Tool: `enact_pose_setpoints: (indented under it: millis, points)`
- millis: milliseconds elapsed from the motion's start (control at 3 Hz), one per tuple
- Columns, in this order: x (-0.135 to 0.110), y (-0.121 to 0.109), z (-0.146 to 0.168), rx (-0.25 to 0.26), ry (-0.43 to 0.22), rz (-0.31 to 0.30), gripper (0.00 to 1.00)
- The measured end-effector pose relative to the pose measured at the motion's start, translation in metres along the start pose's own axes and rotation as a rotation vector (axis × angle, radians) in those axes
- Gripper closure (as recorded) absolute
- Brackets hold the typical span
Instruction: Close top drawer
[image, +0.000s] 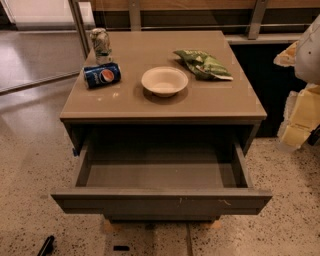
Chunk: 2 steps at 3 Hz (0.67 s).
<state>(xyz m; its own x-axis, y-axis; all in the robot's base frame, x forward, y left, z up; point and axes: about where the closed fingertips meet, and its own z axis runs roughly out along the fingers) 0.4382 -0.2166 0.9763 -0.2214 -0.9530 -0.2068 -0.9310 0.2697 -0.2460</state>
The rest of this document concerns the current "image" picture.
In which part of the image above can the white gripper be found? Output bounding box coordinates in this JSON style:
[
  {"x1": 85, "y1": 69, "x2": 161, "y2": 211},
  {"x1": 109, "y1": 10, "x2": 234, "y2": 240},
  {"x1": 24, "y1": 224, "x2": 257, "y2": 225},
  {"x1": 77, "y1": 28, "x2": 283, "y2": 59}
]
[{"x1": 277, "y1": 83, "x2": 320, "y2": 149}]

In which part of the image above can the grey top drawer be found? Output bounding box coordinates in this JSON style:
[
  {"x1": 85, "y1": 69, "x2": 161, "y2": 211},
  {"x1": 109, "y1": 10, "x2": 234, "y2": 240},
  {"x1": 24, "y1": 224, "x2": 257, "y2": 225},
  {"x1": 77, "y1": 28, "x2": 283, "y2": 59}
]
[{"x1": 51, "y1": 143, "x2": 272, "y2": 221}]

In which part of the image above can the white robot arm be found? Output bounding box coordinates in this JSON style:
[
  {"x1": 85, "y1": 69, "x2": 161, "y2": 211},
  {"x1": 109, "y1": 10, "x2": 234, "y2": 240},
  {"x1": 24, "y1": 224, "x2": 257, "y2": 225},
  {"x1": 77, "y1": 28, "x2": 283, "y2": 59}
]
[{"x1": 274, "y1": 15, "x2": 320, "y2": 152}]

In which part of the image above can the grey drawer cabinet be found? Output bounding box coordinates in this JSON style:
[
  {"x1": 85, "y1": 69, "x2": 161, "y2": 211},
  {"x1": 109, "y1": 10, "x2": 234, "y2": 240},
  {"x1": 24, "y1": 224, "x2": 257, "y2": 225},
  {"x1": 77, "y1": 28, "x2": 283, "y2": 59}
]
[{"x1": 59, "y1": 30, "x2": 268, "y2": 224}]

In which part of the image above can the green chip bag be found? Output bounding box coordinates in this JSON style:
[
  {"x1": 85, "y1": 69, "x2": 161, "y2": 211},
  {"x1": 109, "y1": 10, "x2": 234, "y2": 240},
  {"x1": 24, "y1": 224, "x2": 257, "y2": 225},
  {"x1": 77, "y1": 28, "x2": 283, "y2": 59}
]
[{"x1": 174, "y1": 50, "x2": 233, "y2": 81}]

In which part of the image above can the white paper bowl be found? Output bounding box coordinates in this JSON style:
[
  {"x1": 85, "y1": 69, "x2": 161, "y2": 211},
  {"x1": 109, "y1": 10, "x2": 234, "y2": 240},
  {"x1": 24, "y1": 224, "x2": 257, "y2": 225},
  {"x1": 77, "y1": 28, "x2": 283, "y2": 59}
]
[{"x1": 141, "y1": 67, "x2": 189, "y2": 97}]

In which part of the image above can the blue pepsi can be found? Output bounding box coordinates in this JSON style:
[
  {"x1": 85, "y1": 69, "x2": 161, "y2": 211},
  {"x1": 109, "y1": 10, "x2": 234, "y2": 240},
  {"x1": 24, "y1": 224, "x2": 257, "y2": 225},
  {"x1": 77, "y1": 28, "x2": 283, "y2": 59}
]
[{"x1": 83, "y1": 62, "x2": 121, "y2": 89}]

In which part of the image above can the black object on floor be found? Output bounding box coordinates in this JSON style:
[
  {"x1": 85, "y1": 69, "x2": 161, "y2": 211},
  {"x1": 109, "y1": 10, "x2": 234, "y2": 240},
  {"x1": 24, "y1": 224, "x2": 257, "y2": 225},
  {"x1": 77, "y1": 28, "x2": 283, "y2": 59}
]
[{"x1": 37, "y1": 235, "x2": 55, "y2": 256}]

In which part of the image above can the metal railing frame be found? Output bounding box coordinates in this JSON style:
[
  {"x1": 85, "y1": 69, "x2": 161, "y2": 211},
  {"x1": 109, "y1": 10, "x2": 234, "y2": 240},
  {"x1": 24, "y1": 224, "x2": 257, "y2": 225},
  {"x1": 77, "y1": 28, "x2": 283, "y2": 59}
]
[{"x1": 67, "y1": 0, "x2": 320, "y2": 54}]

